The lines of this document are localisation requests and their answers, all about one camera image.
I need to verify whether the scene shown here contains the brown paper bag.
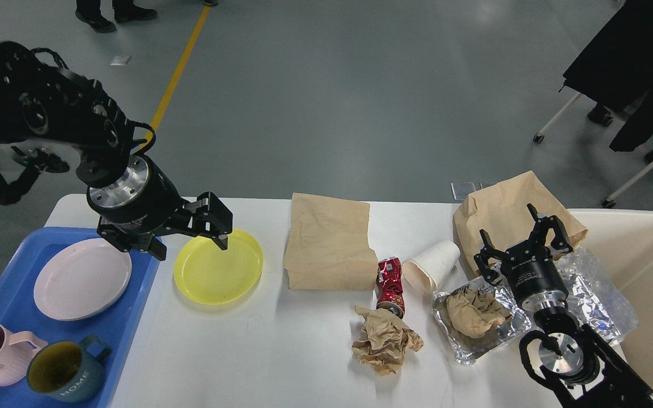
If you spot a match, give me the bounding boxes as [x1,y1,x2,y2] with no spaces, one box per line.
[453,171,588,276]
[283,193,378,290]

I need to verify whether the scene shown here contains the pink round plate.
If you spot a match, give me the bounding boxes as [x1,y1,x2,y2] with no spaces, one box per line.
[33,238,132,322]

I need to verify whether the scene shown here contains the yellow plastic plate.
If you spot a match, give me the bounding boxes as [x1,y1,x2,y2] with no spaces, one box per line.
[173,229,264,305]

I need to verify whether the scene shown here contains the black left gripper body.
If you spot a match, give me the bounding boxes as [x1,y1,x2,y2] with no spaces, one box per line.
[87,155,185,252]

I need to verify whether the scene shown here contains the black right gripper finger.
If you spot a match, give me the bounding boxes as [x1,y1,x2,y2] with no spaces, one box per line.
[474,229,510,286]
[526,203,574,261]

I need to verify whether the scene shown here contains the beige plastic bin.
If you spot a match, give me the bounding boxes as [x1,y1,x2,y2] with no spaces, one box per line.
[572,209,653,389]

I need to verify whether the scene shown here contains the crumpled brown paper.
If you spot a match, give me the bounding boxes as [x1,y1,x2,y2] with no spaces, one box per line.
[351,305,424,376]

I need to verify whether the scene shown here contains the white paper cup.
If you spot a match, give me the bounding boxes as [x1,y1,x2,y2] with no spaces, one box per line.
[401,240,461,295]

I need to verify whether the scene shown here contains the crushed red soda can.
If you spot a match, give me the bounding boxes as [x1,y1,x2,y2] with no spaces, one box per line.
[376,257,406,318]

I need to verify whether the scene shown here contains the black jacket on chair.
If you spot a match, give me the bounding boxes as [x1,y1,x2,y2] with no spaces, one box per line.
[563,1,653,152]

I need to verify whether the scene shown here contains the crumpled aluminium foil sheet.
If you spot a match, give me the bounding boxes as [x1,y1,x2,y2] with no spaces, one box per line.
[555,247,638,346]

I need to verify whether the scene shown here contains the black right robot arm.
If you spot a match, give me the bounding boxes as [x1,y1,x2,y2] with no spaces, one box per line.
[474,203,653,407]

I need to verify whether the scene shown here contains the clear plastic piece on floor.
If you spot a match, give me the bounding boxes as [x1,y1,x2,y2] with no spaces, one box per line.
[451,182,495,202]

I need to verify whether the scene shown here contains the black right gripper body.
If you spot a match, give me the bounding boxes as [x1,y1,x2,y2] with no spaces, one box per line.
[501,241,570,313]

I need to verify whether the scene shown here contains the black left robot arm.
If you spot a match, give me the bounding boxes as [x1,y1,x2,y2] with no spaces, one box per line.
[0,41,233,261]

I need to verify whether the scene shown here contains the aluminium foil tray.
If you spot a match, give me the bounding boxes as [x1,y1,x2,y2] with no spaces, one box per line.
[432,277,533,365]

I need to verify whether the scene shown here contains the crumpled paper ball in foil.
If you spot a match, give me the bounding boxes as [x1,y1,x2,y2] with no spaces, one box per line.
[446,289,511,339]

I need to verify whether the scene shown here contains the dark teal mug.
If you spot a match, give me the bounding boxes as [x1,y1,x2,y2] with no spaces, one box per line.
[26,335,112,405]

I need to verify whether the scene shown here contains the walking person's legs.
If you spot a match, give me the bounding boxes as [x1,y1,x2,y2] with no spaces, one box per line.
[74,0,158,33]

